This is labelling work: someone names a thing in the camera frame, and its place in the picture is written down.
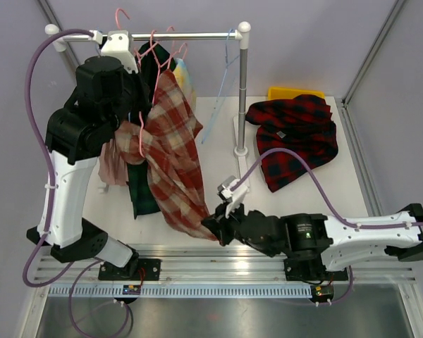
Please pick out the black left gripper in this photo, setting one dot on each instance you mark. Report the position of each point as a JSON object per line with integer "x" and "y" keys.
{"x": 139, "y": 84}

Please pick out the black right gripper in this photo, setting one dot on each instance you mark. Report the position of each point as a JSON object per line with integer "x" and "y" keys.
{"x": 219, "y": 224}

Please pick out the pink hanger with plaid skirt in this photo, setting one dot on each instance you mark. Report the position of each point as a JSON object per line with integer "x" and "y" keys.
{"x": 141, "y": 116}

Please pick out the red beige plaid skirt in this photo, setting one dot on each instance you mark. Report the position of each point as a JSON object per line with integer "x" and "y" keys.
{"x": 167, "y": 144}

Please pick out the blue wire hanger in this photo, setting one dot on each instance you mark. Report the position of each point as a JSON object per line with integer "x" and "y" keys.
{"x": 222, "y": 94}

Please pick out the red black plaid skirt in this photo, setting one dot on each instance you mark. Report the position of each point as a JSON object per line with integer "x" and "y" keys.
{"x": 303, "y": 125}

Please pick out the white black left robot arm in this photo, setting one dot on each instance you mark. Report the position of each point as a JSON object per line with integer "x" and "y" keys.
{"x": 73, "y": 148}

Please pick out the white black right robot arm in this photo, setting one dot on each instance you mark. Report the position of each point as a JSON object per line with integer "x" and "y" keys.
{"x": 318, "y": 247}

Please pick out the dark green plaid skirt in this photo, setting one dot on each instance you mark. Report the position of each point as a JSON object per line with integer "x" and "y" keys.
{"x": 141, "y": 197}

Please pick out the pink pleated skirt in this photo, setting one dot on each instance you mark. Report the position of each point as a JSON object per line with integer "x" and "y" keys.
{"x": 112, "y": 168}

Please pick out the silver white clothes rack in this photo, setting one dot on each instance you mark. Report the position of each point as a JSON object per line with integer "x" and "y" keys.
{"x": 242, "y": 34}

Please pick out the pastel tie-dye garment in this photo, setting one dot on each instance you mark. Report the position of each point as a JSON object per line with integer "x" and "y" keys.
{"x": 184, "y": 82}

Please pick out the yellow plastic tray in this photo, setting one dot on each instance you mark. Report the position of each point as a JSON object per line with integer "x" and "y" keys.
{"x": 275, "y": 93}

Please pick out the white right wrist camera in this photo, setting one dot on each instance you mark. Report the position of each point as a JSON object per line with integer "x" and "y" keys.
{"x": 232, "y": 192}

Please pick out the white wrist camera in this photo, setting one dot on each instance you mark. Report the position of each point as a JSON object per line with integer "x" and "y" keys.
{"x": 118, "y": 45}
{"x": 232, "y": 192}

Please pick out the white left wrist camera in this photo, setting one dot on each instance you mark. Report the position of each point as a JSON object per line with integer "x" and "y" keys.
{"x": 118, "y": 45}

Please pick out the aluminium mounting rail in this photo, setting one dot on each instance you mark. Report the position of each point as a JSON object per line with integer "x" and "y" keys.
{"x": 240, "y": 265}

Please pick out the pink hanger on rail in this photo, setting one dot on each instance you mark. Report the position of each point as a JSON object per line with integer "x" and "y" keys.
{"x": 153, "y": 59}

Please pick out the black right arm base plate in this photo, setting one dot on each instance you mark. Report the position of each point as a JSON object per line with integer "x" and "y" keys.
{"x": 311, "y": 272}

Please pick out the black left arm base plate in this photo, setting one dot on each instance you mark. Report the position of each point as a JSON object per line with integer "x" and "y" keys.
{"x": 147, "y": 269}

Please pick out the white slotted cable duct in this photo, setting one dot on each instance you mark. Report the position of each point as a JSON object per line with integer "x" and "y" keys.
{"x": 184, "y": 291}

